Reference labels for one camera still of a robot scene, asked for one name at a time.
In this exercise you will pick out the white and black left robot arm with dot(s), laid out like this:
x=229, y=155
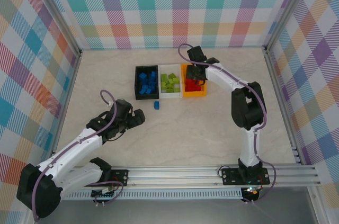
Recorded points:
x=66, y=150

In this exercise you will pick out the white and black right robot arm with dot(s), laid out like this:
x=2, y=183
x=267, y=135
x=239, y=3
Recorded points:
x=249, y=107

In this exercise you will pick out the orange plastic container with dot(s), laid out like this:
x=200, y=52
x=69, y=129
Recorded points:
x=196, y=94

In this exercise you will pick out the white plastic container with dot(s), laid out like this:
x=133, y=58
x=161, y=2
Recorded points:
x=169, y=69

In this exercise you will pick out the black plastic container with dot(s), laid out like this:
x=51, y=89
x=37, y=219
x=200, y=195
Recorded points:
x=136, y=83

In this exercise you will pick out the grey metal shelf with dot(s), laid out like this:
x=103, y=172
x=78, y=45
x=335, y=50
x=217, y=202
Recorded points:
x=172, y=213

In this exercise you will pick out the circuit board with lights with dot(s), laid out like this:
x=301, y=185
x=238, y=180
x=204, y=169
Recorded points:
x=253, y=191

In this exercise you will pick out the aluminium side rail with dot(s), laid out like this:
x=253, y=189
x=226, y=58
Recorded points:
x=282, y=102
x=65, y=107

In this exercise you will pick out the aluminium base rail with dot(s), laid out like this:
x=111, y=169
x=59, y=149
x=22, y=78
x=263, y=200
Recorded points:
x=172, y=175

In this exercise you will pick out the aluminium frame post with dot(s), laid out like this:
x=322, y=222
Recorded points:
x=287, y=9
x=55, y=9

